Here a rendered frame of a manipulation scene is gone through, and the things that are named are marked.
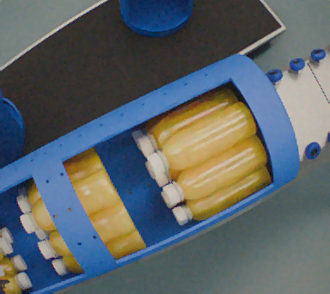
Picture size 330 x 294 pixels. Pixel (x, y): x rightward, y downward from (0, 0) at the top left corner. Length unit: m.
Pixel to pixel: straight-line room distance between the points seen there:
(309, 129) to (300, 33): 1.18
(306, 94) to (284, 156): 0.37
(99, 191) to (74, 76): 1.22
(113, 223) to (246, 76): 0.36
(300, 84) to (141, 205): 0.48
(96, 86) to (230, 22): 0.58
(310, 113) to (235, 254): 0.97
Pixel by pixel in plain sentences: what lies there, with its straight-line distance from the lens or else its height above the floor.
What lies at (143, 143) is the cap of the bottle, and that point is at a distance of 1.14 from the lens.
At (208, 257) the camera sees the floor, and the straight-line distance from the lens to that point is 2.24.
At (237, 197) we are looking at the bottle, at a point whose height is 1.08.
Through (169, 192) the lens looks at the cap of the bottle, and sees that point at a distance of 1.11.
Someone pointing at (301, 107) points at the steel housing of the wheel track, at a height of 0.93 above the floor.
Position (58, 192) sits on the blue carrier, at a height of 1.23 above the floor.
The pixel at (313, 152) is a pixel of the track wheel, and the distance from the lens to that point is 1.34.
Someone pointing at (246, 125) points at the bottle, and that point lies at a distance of 1.09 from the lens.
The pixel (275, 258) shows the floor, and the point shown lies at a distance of 2.28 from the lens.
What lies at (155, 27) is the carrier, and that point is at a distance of 2.28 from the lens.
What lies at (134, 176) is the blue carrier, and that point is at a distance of 1.29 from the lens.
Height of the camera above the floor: 2.23
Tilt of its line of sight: 75 degrees down
